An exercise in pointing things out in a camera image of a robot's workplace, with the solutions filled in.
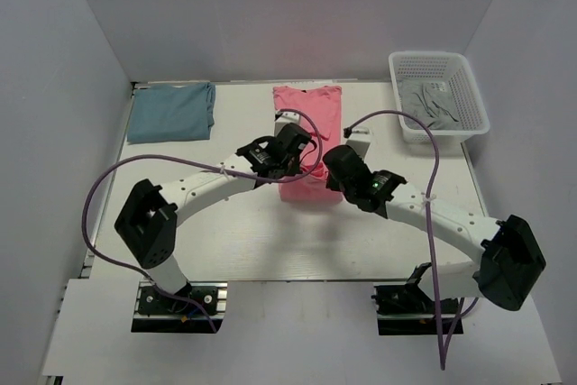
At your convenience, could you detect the pink t shirt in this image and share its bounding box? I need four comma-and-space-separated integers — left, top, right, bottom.
271, 84, 344, 206

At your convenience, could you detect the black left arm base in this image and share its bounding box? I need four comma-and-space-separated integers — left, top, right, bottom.
131, 282, 228, 335

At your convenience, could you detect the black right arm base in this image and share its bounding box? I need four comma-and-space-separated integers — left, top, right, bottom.
371, 262, 436, 336

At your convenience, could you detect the white plastic basket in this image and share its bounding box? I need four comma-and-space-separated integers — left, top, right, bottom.
389, 51, 490, 143

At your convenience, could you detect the teal folded t shirt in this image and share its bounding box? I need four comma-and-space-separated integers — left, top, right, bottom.
126, 82, 215, 144

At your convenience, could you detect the grey t shirt in basket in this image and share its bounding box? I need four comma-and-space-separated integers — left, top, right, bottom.
398, 80, 463, 131

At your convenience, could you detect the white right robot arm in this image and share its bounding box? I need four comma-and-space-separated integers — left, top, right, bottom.
323, 145, 546, 312

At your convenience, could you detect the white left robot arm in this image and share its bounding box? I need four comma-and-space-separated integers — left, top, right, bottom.
114, 123, 312, 312

